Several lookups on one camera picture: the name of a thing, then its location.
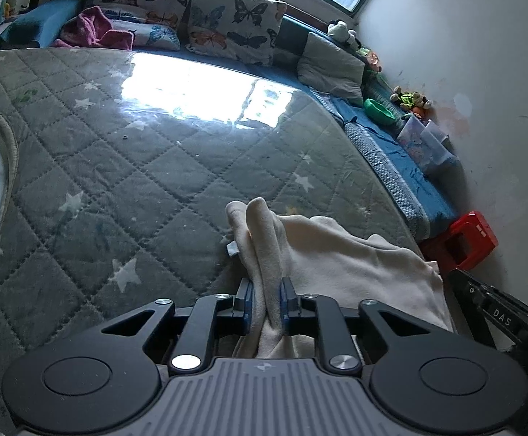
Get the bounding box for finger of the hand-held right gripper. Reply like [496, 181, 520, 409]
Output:
[448, 268, 497, 347]

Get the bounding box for cream garment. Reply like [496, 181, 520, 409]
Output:
[225, 197, 455, 359]

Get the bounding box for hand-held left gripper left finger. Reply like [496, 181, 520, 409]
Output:
[101, 277, 255, 372]

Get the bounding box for grey pillow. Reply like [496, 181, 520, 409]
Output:
[298, 32, 365, 106]

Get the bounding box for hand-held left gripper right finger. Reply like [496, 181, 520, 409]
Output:
[279, 276, 431, 371]

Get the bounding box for red plastic stool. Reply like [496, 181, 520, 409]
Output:
[420, 211, 499, 278]

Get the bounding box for blue sheet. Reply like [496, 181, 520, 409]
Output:
[309, 84, 458, 240]

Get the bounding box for brown green plush toys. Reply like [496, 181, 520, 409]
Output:
[390, 86, 432, 121]

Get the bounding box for blue white patterned mat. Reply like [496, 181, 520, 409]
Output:
[346, 122, 428, 239]

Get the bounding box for panda plush toy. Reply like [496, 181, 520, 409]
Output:
[327, 20, 360, 51]

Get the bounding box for clear plastic box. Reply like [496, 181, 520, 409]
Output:
[398, 113, 458, 175]

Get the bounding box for orange pink toy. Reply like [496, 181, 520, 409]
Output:
[364, 48, 383, 73]

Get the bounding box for grey quilted star table cover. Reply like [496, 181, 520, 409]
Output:
[0, 48, 428, 419]

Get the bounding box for butterfly print pillow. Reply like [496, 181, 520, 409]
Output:
[84, 0, 192, 28]
[186, 0, 288, 66]
[109, 18, 181, 52]

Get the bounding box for green bowl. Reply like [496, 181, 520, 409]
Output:
[364, 98, 398, 126]

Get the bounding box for pink cloth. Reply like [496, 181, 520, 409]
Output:
[52, 5, 135, 51]

